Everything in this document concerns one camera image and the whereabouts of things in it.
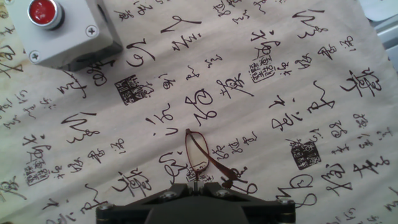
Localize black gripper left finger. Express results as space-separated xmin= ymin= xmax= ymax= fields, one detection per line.
xmin=95 ymin=183 xmax=196 ymax=224

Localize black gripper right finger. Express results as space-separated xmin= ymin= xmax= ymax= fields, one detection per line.
xmin=196 ymin=183 xmax=296 ymax=224

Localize dark red framed glasses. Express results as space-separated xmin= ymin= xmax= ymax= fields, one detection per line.
xmin=185 ymin=128 xmax=239 ymax=189

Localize beige calligraphy print cloth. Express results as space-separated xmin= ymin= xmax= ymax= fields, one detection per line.
xmin=0 ymin=0 xmax=398 ymax=224

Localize grey box small red button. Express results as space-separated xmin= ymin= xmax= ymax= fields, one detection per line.
xmin=4 ymin=0 xmax=124 ymax=72

